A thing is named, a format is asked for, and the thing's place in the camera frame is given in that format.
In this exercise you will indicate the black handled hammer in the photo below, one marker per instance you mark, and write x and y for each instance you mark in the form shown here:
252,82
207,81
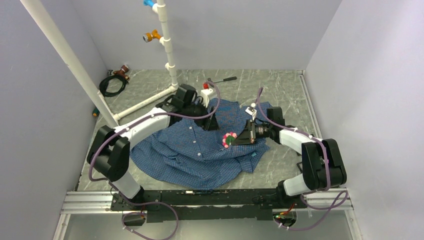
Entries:
222,80

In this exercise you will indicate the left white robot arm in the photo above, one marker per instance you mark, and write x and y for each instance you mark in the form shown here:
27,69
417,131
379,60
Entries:
109,153

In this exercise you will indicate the blue hose nozzle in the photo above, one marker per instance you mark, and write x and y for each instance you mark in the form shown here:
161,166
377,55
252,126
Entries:
149,3

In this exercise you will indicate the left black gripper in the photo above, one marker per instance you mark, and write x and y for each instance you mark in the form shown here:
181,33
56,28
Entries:
209,124

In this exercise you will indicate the orange hose nozzle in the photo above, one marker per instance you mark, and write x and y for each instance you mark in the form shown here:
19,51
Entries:
149,36

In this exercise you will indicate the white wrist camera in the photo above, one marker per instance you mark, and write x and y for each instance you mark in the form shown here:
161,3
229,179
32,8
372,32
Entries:
206,95
251,110

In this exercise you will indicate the white PVC pipe frame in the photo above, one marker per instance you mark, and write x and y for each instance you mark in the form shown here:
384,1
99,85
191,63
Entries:
64,28

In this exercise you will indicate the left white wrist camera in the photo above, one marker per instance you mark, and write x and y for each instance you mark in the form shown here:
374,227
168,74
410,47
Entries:
206,95

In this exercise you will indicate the green orange screwdriver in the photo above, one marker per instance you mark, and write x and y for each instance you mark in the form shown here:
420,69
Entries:
95,112

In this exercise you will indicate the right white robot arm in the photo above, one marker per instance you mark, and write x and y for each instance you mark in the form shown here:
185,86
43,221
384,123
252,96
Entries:
322,165

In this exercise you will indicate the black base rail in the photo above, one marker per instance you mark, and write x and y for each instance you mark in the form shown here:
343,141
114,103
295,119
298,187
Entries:
166,205

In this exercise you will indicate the blue checkered shirt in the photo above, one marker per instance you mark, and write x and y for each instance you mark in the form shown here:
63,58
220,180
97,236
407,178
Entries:
187,155

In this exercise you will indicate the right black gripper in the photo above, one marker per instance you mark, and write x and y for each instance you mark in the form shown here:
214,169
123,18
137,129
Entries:
248,135

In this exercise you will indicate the pink flower brooch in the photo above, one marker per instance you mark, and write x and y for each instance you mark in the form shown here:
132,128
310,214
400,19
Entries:
228,138

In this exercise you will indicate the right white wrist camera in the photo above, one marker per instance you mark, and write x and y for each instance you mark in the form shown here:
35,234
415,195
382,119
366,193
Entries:
251,110

